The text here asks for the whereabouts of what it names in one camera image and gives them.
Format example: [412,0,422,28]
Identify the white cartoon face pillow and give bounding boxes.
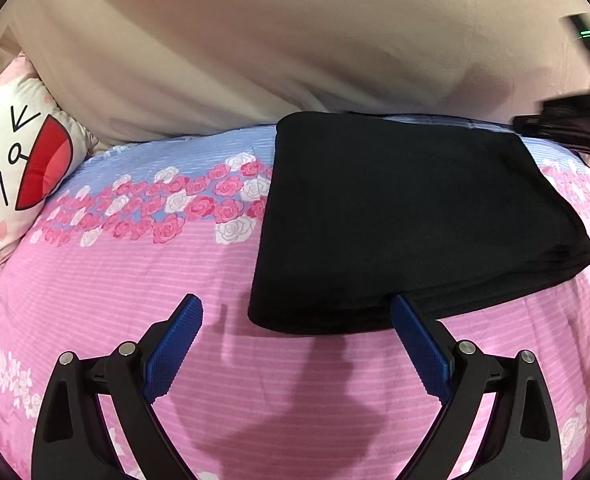
[0,51,100,266]

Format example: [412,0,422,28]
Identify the pink floral bed sheet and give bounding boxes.
[0,112,590,480]

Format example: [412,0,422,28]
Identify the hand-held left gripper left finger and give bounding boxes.
[32,293,205,480]

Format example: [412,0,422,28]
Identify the black pants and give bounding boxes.
[247,111,590,335]

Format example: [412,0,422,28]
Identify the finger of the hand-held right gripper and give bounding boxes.
[514,91,590,155]

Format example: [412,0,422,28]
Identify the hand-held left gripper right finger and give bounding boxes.
[391,294,562,480]

